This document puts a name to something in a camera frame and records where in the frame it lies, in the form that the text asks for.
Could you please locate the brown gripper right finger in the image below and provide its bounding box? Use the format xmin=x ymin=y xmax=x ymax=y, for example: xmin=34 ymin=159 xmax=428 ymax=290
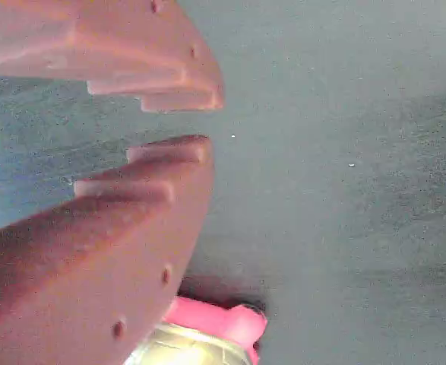
xmin=0 ymin=0 xmax=226 ymax=114

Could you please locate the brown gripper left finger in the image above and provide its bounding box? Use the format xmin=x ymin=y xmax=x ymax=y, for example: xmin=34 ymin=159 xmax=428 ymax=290
xmin=0 ymin=135 xmax=215 ymax=365

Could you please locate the red turtle toy gold shell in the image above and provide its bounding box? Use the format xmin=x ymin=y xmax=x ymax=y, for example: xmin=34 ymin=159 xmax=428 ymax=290
xmin=123 ymin=296 xmax=269 ymax=365

